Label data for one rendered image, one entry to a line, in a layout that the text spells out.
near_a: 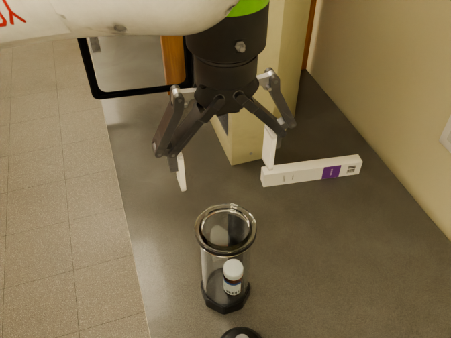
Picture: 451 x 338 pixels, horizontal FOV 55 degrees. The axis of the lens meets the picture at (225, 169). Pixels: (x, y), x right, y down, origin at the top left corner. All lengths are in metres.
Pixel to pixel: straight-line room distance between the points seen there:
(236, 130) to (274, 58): 0.21
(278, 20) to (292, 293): 0.57
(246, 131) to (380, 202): 0.38
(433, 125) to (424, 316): 0.43
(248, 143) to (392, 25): 0.46
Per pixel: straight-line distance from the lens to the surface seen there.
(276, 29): 0.97
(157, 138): 0.57
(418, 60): 1.13
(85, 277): 2.15
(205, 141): 1.24
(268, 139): 0.63
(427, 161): 1.16
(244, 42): 0.47
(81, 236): 2.29
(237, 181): 1.13
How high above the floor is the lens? 1.77
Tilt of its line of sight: 45 degrees down
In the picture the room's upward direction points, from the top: straight up
